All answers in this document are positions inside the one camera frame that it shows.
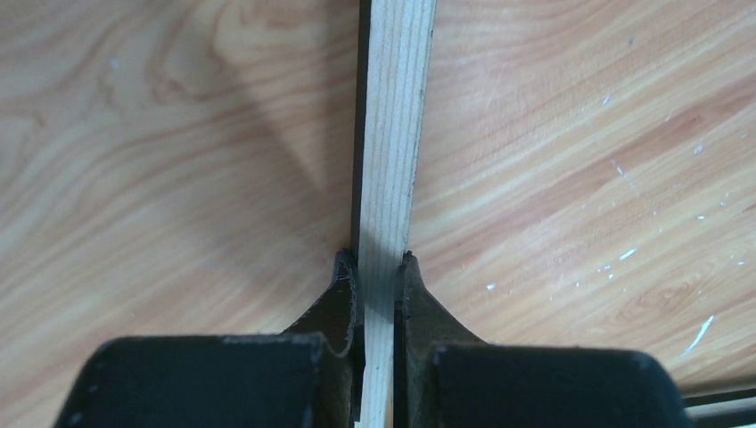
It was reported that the wooden picture frame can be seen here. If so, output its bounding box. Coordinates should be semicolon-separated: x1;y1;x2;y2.
352;1;436;427

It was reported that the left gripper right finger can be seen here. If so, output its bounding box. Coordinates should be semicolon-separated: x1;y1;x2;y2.
393;253;693;427

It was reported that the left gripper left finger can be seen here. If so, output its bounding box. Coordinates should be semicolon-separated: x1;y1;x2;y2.
55;251;364;427

